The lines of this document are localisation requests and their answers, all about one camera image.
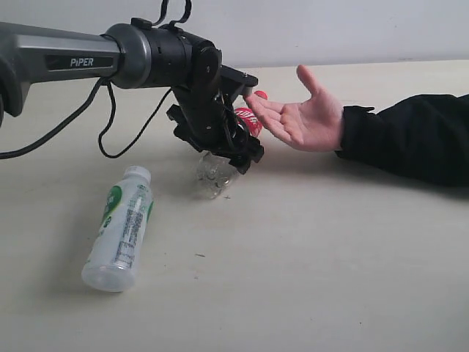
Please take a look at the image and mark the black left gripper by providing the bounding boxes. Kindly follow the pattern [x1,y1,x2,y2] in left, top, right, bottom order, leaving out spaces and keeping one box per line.
[166,47,265,175]

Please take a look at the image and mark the clear red-label cola bottle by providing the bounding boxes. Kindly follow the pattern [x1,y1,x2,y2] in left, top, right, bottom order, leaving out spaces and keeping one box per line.
[195,100,263,199]

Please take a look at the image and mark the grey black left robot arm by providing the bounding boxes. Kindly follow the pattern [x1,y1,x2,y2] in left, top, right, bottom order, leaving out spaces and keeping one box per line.
[1,18,264,173]

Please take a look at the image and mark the black sleeved forearm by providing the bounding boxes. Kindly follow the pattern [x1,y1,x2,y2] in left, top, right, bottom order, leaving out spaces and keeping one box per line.
[336,94,468,187]

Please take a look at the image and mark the white green-label bottle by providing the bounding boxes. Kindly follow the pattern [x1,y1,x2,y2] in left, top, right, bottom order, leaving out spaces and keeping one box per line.
[81,166,154,293]

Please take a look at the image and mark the person's open bare hand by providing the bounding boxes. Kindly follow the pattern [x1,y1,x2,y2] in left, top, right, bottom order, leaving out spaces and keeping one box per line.
[244,65,344,153]

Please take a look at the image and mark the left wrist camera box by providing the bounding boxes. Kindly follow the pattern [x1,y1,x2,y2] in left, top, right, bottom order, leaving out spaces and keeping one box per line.
[221,65,259,103]

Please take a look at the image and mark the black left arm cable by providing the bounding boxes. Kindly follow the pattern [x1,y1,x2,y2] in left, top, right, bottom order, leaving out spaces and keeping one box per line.
[0,78,173,160]

